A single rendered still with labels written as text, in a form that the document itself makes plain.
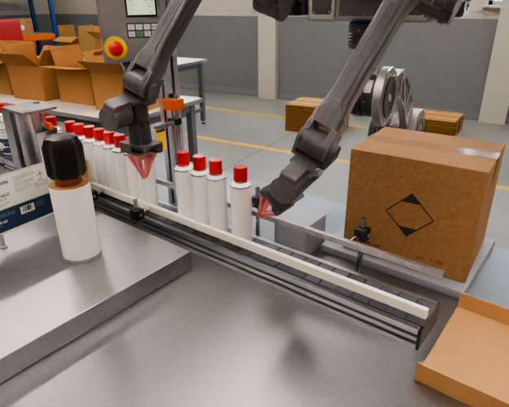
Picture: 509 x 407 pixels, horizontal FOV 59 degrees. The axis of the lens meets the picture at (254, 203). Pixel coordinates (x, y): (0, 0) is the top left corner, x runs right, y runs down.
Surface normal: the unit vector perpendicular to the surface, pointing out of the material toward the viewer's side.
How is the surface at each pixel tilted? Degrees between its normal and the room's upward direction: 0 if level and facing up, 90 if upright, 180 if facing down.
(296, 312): 0
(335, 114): 64
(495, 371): 0
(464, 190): 90
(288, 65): 90
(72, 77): 91
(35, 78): 90
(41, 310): 0
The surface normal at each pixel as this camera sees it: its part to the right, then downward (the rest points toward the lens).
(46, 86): 0.88, 0.20
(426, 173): -0.56, 0.35
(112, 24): 0.29, 0.39
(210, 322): -0.01, -0.91
